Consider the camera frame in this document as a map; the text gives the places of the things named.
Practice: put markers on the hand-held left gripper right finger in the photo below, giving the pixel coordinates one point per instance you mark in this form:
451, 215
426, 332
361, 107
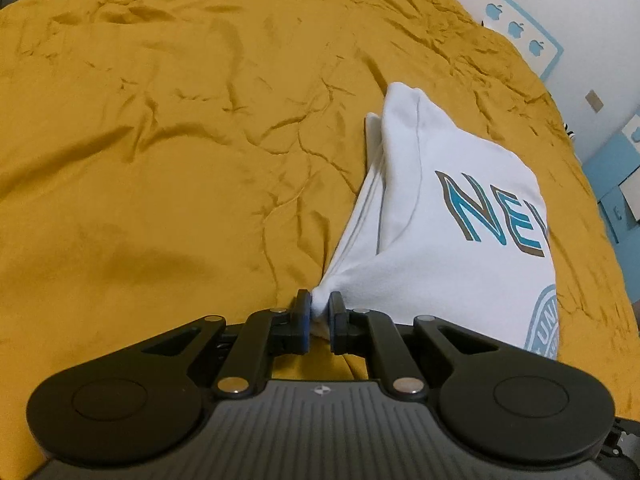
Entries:
334, 321

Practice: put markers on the brown wall switch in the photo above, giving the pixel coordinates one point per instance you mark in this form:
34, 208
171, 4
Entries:
594, 100

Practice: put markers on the black and white headphones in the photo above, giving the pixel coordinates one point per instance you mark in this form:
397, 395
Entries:
570, 129

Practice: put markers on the blue nightstand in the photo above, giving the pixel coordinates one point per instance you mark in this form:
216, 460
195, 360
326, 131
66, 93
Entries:
612, 170

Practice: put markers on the white printed sweatshirt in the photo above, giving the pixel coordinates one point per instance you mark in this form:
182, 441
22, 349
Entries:
425, 260

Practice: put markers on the yellow blanket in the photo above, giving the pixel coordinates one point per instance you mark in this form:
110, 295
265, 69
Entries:
150, 135

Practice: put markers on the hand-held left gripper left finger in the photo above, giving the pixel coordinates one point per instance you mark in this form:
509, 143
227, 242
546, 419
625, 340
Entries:
300, 320

